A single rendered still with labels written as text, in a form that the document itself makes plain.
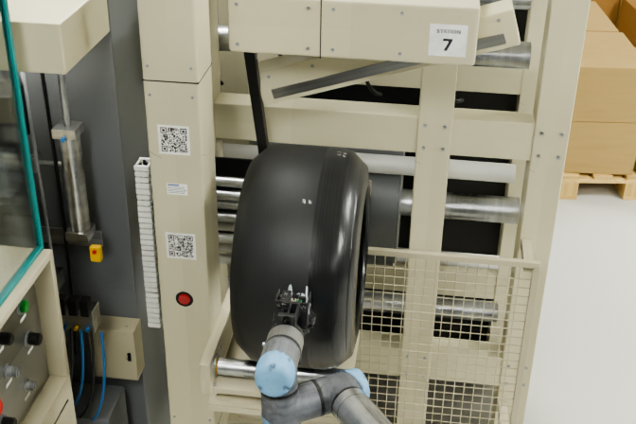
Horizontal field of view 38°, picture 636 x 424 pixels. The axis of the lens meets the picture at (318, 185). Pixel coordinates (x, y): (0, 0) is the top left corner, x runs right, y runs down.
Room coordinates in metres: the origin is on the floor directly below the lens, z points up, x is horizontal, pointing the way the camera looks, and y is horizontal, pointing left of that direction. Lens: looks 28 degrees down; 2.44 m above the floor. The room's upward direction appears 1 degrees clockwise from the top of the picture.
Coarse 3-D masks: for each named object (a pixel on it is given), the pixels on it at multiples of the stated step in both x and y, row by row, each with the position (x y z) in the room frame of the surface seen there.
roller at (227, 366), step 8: (224, 360) 1.87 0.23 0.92; (232, 360) 1.87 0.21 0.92; (240, 360) 1.87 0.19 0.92; (248, 360) 1.87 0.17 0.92; (216, 368) 1.85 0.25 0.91; (224, 368) 1.85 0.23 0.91; (232, 368) 1.85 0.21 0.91; (240, 368) 1.85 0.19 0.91; (248, 368) 1.85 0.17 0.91; (304, 368) 1.84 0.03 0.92; (336, 368) 1.84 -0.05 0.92; (240, 376) 1.84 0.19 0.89; (248, 376) 1.84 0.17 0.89; (304, 376) 1.82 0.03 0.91; (312, 376) 1.82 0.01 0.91; (320, 376) 1.82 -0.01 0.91
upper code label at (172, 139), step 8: (160, 128) 1.94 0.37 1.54; (168, 128) 1.94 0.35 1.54; (176, 128) 1.94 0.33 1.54; (184, 128) 1.93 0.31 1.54; (160, 136) 1.94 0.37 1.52; (168, 136) 1.94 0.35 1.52; (176, 136) 1.94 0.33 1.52; (184, 136) 1.94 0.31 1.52; (160, 144) 1.94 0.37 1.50; (168, 144) 1.94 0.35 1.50; (176, 144) 1.94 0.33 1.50; (184, 144) 1.94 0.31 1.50; (160, 152) 1.94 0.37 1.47; (168, 152) 1.94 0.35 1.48; (176, 152) 1.94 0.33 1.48; (184, 152) 1.94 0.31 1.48
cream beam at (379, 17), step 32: (256, 0) 2.18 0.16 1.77; (288, 0) 2.17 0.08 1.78; (320, 0) 2.16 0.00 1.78; (352, 0) 2.16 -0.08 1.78; (384, 0) 2.16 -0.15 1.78; (416, 0) 2.16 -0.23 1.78; (448, 0) 2.16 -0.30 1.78; (256, 32) 2.18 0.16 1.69; (288, 32) 2.17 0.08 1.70; (320, 32) 2.16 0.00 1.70; (352, 32) 2.15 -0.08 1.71; (384, 32) 2.14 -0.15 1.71; (416, 32) 2.13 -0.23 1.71
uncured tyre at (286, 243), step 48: (288, 144) 2.09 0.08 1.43; (240, 192) 1.91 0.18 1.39; (288, 192) 1.86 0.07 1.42; (336, 192) 1.86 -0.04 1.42; (240, 240) 1.79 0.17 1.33; (288, 240) 1.77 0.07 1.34; (336, 240) 1.77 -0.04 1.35; (240, 288) 1.74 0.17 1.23; (288, 288) 1.72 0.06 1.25; (336, 288) 1.72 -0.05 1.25; (240, 336) 1.75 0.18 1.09; (336, 336) 1.71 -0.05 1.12
